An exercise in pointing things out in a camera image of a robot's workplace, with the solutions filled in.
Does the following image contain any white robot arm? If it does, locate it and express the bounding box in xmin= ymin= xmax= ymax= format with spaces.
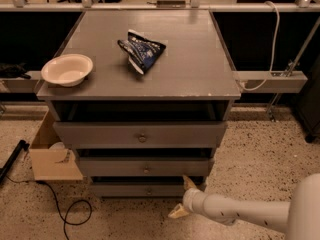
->
xmin=168 ymin=174 xmax=320 ymax=240

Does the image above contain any black cloth on rail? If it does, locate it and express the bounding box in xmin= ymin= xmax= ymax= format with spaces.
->
xmin=0 ymin=63 xmax=31 ymax=79

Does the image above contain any black floor cable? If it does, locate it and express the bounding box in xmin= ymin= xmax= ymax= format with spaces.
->
xmin=6 ymin=175 xmax=93 ymax=240

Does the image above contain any grey bottom drawer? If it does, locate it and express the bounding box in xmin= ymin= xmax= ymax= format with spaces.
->
xmin=90 ymin=184 xmax=185 ymax=198

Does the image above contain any grey middle drawer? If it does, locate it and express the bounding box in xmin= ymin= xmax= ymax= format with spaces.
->
xmin=77 ymin=157 xmax=214 ymax=177

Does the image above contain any grey drawer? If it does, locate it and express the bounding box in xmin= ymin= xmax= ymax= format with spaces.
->
xmin=90 ymin=184 xmax=185 ymax=198
xmin=77 ymin=157 xmax=214 ymax=177
xmin=53 ymin=122 xmax=226 ymax=149

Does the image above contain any dark cart at right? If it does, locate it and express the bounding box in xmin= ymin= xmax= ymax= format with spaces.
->
xmin=296 ymin=55 xmax=320 ymax=143

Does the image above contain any cardboard box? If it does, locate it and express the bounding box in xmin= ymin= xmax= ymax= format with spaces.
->
xmin=29 ymin=112 xmax=83 ymax=181

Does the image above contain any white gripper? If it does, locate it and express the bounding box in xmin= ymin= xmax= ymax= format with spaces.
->
xmin=168 ymin=175 xmax=208 ymax=219

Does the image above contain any grey top drawer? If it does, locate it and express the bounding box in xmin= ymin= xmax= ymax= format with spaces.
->
xmin=53 ymin=122 xmax=226 ymax=149

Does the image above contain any grey drawer cabinet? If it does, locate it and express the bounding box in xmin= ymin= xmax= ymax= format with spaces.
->
xmin=38 ymin=10 xmax=240 ymax=186

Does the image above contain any blue chip bag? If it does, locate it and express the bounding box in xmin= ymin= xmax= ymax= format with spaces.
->
xmin=117 ymin=29 xmax=166 ymax=75

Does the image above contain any white hanging cable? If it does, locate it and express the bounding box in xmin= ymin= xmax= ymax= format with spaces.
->
xmin=238 ymin=0 xmax=281 ymax=92

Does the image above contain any black pole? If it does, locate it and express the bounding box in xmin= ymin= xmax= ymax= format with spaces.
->
xmin=0 ymin=140 xmax=29 ymax=183

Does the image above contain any white bowl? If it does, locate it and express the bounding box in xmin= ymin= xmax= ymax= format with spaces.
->
xmin=41 ymin=54 xmax=93 ymax=87

